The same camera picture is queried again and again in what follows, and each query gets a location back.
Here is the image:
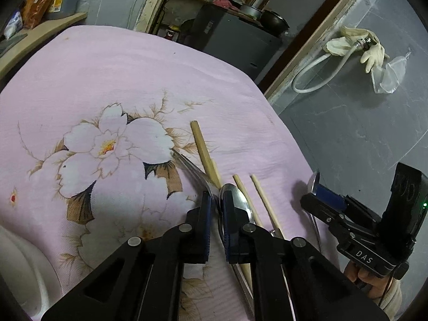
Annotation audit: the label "pink floral tablecloth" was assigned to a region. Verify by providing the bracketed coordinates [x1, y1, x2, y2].
[0, 25, 340, 321]

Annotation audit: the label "white utensil holder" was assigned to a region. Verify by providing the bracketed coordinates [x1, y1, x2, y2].
[0, 224, 62, 318]

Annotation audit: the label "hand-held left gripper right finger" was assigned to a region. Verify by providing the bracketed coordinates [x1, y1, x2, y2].
[221, 188, 391, 321]

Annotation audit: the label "black wok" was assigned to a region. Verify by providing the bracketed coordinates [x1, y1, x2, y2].
[259, 11, 290, 36]

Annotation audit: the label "wooden door frame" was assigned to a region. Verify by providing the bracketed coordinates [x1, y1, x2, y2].
[137, 0, 372, 97]

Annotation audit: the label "person's right hand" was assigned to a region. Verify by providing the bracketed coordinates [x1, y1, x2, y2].
[344, 261, 381, 290]

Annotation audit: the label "red cloth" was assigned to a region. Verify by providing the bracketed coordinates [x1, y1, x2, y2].
[212, 0, 241, 10]

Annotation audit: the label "person's right forearm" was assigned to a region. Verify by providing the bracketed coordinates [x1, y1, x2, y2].
[368, 279, 403, 318]

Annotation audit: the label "beige kitchen counter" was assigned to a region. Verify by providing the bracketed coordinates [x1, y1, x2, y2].
[0, 13, 88, 79]

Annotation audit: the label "grey metal pot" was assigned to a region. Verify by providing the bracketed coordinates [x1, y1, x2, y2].
[239, 3, 263, 21]

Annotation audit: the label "blue white packet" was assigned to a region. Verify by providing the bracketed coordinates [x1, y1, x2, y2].
[3, 10, 24, 39]

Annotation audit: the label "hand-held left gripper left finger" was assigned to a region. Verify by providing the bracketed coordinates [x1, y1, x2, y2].
[40, 190, 213, 321]

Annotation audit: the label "white hose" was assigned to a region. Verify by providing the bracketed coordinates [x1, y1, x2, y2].
[292, 45, 360, 93]

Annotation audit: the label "black cabinet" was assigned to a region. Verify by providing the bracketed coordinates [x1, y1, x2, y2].
[181, 5, 285, 81]

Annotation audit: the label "thick wooden utensil handle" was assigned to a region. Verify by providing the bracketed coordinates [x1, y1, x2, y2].
[190, 120, 254, 286]

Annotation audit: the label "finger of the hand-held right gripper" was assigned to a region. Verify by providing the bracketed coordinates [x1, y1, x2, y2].
[300, 194, 352, 239]
[315, 184, 381, 225]

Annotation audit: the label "clear plastic bag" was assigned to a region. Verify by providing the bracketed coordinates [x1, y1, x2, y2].
[370, 47, 412, 94]

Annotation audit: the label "orange snack packets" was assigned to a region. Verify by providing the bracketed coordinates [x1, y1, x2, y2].
[22, 0, 67, 29]

